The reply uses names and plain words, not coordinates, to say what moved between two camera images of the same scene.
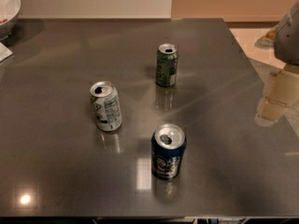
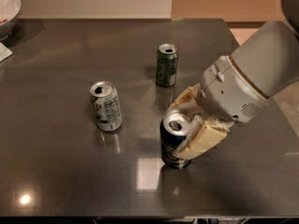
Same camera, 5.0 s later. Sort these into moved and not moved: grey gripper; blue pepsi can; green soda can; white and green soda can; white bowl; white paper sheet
Moved: blue pepsi can; grey gripper
Not moved: white and green soda can; green soda can; white bowl; white paper sheet
